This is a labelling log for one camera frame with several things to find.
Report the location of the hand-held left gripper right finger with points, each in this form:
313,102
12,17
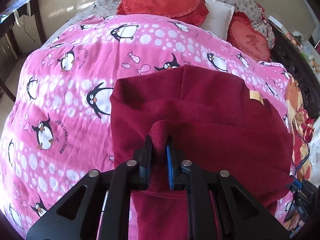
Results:
170,165

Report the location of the white pillow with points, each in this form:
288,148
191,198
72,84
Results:
217,15

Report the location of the red ruffled cushion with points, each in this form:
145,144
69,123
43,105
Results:
262,12

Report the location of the dark wooden table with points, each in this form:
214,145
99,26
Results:
35,10

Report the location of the orange and red floral quilt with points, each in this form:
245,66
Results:
300,120

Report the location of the dark red fleece garment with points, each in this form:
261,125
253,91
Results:
200,130

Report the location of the red heart-shaped ruffled pillow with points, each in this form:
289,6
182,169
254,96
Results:
247,40
162,2

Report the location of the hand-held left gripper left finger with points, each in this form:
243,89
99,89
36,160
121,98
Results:
146,160

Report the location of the dark carved wooden headboard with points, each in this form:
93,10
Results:
295,65

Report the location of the white flat box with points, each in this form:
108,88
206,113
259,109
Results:
276,22

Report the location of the clear plastic bag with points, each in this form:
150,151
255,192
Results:
305,47

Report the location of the pink penguin print blanket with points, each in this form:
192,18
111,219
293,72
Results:
62,105

